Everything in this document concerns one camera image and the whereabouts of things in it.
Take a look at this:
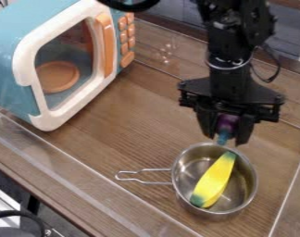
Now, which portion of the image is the blue white toy microwave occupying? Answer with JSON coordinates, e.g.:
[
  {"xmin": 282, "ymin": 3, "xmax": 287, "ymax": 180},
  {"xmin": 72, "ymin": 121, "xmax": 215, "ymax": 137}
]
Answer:
[{"xmin": 0, "ymin": 0, "xmax": 136, "ymax": 131}]

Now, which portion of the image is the purple toy eggplant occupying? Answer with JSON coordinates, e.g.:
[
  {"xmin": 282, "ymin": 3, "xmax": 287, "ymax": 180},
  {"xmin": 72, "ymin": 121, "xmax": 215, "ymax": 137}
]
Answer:
[{"xmin": 216, "ymin": 114, "xmax": 239, "ymax": 145}]

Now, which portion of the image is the black cable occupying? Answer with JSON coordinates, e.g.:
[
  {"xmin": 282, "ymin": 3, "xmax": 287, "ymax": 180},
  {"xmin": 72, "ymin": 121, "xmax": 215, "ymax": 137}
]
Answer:
[{"xmin": 0, "ymin": 209, "xmax": 45, "ymax": 237}]

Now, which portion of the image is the silver pot with wire handle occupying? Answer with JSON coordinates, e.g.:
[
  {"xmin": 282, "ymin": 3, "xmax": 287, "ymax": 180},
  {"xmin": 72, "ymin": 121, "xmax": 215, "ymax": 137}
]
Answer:
[{"xmin": 115, "ymin": 143, "xmax": 258, "ymax": 221}]

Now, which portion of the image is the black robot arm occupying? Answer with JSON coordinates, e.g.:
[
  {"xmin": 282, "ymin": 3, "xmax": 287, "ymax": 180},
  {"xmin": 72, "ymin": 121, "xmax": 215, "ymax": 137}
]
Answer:
[{"xmin": 177, "ymin": 0, "xmax": 284, "ymax": 145}]

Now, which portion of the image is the orange microwave turntable plate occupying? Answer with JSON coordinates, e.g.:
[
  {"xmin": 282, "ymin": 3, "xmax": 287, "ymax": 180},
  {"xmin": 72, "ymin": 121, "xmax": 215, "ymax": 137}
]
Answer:
[{"xmin": 36, "ymin": 61, "xmax": 79, "ymax": 94}]

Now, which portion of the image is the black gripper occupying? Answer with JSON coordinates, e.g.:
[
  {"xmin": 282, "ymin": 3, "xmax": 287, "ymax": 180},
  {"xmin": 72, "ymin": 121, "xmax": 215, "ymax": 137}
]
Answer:
[{"xmin": 176, "ymin": 78, "xmax": 284, "ymax": 146}]

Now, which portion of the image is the yellow toy corn cob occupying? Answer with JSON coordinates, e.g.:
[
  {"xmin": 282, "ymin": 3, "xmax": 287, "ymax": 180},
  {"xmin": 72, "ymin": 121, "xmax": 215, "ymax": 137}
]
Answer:
[{"xmin": 189, "ymin": 152, "xmax": 236, "ymax": 208}]

